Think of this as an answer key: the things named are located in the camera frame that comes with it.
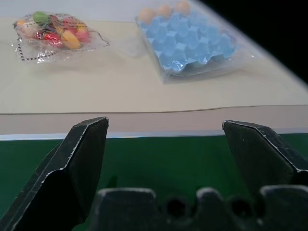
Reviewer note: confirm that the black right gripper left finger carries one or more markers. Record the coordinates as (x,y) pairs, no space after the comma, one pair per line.
(72,168)

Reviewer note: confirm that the cream table mat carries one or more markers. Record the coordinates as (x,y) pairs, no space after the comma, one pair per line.
(115,79)

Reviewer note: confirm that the blue egg tray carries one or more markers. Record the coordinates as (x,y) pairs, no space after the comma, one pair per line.
(185,41)
(199,55)

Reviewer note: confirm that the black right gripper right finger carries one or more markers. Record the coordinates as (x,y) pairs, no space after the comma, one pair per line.
(262,154)

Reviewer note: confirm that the brown egg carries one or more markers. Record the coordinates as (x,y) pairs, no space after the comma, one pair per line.
(164,10)
(146,14)
(183,6)

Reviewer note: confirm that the clear bag of colourful toys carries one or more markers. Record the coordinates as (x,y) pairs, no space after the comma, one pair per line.
(54,33)

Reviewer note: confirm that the green mat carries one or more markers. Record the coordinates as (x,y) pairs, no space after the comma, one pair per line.
(154,163)

